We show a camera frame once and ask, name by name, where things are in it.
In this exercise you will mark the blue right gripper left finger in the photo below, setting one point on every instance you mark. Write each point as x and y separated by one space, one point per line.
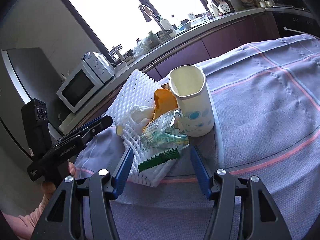
121 173

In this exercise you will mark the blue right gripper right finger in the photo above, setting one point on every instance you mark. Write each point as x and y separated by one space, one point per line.
204 177

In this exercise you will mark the orange peel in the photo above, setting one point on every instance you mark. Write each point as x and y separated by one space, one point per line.
165 101

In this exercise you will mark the white foam fruit net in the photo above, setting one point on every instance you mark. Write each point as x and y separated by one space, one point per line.
138 90

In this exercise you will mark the white paper cup blue dots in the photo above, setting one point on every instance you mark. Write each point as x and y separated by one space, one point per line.
189 85

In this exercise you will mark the pink sleeve forearm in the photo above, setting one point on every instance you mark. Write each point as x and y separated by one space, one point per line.
23 226

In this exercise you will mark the kitchen sink faucet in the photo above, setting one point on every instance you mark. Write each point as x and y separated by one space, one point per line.
148 15

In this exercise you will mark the purple kitchen cabinets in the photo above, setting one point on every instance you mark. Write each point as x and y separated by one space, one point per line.
201 43

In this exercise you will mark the person's left hand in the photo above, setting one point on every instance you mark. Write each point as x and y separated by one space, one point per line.
48 185

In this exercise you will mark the white green snack packet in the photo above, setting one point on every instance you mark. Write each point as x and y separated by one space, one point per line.
158 159

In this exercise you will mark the clear green plastic wrapper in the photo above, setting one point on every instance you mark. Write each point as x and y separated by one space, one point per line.
165 133

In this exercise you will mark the crumpled white tissue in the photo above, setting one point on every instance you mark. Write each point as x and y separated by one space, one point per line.
138 114

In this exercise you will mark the stainless steel refrigerator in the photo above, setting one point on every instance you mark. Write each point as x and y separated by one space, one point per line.
27 74

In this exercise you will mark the white microwave oven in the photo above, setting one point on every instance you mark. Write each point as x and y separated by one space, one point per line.
93 72

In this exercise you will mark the purple checked tablecloth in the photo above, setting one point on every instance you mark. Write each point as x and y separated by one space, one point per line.
265 99

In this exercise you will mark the white dish soap bottle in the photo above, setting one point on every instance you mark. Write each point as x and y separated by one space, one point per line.
168 26

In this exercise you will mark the white perforated spoon rest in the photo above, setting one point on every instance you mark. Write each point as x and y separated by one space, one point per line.
224 8

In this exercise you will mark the black built-in oven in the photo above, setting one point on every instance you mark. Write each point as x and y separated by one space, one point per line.
293 17

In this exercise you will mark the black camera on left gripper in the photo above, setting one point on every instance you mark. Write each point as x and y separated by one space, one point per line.
35 123

